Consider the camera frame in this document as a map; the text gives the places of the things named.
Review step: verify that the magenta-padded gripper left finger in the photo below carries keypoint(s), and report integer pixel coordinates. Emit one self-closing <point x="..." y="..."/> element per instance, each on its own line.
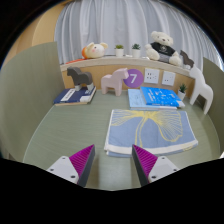
<point x="66" y="166"/>

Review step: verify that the green desk partition panel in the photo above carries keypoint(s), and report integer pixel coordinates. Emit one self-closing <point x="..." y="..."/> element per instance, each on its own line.
<point x="216" y="93"/>
<point x="26" y="96"/>

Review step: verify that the white wall socket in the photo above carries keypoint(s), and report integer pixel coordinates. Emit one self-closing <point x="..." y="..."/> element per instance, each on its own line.
<point x="151" y="75"/>
<point x="168" y="78"/>

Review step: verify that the white curtain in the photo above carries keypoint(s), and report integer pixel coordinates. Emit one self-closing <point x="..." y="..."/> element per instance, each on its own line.
<point x="126" y="23"/>

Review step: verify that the pink wooden horse figure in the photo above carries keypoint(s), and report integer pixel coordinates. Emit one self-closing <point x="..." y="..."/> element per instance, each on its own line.
<point x="113" y="81"/>

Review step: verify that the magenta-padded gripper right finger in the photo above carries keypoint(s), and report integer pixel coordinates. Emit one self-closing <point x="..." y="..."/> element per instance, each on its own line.
<point x="156" y="166"/>

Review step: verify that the cream and orange plush toy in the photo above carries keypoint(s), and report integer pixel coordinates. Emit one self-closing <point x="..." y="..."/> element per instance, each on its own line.
<point x="95" y="50"/>

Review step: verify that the cream wooden ledge shelf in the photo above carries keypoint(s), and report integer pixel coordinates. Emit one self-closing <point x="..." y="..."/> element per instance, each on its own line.
<point x="126" y="62"/>

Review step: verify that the light blue book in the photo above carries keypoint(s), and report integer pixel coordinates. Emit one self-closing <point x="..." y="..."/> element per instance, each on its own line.
<point x="135" y="98"/>

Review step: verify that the cream teddy bear black shirt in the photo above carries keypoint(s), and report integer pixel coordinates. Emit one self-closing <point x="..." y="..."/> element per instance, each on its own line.
<point x="162" y="46"/>

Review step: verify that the white wooden horse figure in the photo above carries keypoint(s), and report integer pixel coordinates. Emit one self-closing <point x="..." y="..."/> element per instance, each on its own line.
<point x="200" y="88"/>

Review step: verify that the dark brown wooden horse figure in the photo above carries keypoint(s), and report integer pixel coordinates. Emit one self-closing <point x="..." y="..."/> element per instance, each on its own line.
<point x="186" y="60"/>

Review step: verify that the dark blue book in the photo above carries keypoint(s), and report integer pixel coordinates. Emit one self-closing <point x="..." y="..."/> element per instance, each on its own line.
<point x="68" y="96"/>

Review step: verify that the purple round number sign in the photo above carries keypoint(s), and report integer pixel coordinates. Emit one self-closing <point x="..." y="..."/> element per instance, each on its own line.
<point x="135" y="79"/>

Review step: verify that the grey wooden horse figure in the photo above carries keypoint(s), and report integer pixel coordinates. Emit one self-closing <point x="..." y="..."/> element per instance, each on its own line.
<point x="79" y="76"/>

